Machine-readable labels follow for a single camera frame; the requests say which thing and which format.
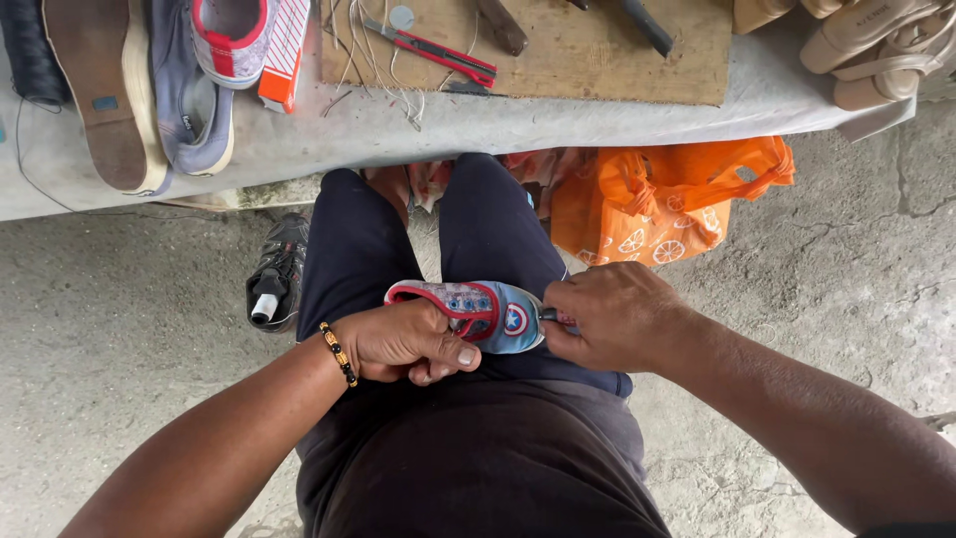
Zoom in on person's left hand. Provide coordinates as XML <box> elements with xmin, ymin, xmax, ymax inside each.
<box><xmin>333</xmin><ymin>298</ymin><xmax>482</xmax><ymax>387</ymax></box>

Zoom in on person's right hand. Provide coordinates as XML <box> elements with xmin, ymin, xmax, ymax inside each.
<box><xmin>541</xmin><ymin>262</ymin><xmax>699</xmax><ymax>374</ymax></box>

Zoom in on blue child's shoe star shield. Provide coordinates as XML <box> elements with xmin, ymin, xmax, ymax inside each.
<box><xmin>384</xmin><ymin>280</ymin><xmax>546</xmax><ymax>355</ymax></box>

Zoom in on person's dark blue trousers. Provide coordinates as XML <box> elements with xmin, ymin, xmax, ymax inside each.
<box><xmin>296</xmin><ymin>153</ymin><xmax>634</xmax><ymax>399</ymax></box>

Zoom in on orange printed plastic bag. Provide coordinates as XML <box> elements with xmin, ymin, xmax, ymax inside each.
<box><xmin>550</xmin><ymin>136</ymin><xmax>796</xmax><ymax>269</ymax></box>

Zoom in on person's black shirt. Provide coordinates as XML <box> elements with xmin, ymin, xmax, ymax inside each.
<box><xmin>296</xmin><ymin>371</ymin><xmax>672</xmax><ymax>538</ymax></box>

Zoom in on red patterned cloth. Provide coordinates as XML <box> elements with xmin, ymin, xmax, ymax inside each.
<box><xmin>360</xmin><ymin>148</ymin><xmax>598</xmax><ymax>225</ymax></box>

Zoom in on grey table cloth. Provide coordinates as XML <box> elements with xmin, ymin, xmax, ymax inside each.
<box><xmin>0</xmin><ymin>0</ymin><xmax>918</xmax><ymax>222</ymax></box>

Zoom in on wooden work board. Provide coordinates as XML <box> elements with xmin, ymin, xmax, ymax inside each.
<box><xmin>320</xmin><ymin>0</ymin><xmax>734</xmax><ymax>106</ymax></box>

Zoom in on black sneaker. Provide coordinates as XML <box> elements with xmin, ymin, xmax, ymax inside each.
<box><xmin>245</xmin><ymin>213</ymin><xmax>311</xmax><ymax>333</ymax></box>

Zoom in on red utility knife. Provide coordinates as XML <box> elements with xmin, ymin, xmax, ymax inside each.
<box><xmin>361</xmin><ymin>16</ymin><xmax>498</xmax><ymax>89</ymax></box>

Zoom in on white glue bottle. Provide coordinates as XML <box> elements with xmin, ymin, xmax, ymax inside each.
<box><xmin>251</xmin><ymin>278</ymin><xmax>286</xmax><ymax>326</ymax></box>

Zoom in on bundle of pale threads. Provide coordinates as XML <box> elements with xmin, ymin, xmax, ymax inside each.
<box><xmin>323</xmin><ymin>0</ymin><xmax>479</xmax><ymax>133</ymax></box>

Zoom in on orange and white striped box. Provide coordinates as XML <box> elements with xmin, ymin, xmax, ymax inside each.
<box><xmin>257</xmin><ymin>0</ymin><xmax>312</xmax><ymax>115</ymax></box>

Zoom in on beige heeled sandal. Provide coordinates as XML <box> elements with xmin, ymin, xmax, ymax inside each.
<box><xmin>799</xmin><ymin>0</ymin><xmax>956</xmax><ymax>76</ymax></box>
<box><xmin>831</xmin><ymin>15</ymin><xmax>956</xmax><ymax>112</ymax></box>

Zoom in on grey blue canvas shoe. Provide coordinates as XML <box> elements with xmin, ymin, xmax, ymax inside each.
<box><xmin>148</xmin><ymin>0</ymin><xmax>236</xmax><ymax>178</ymax></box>

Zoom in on white and red child's shoe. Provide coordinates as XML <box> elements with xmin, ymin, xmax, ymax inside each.
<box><xmin>190</xmin><ymin>0</ymin><xmax>282</xmax><ymax>91</ymax></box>

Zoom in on tan shoe sole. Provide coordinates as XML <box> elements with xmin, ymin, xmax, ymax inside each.
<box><xmin>42</xmin><ymin>0</ymin><xmax>170</xmax><ymax>197</ymax></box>

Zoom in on black thread spool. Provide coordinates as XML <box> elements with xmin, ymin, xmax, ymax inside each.
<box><xmin>0</xmin><ymin>0</ymin><xmax>73</xmax><ymax>106</ymax></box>

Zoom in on black and gold bead bracelet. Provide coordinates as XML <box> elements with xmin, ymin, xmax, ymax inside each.
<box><xmin>320</xmin><ymin>322</ymin><xmax>359</xmax><ymax>388</ymax></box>

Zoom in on brown wooden tool handle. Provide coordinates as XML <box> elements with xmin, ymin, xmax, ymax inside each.
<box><xmin>477</xmin><ymin>0</ymin><xmax>530</xmax><ymax>57</ymax></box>

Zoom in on black tool handle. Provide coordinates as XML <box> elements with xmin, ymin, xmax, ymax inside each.
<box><xmin>618</xmin><ymin>0</ymin><xmax>675</xmax><ymax>58</ymax></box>

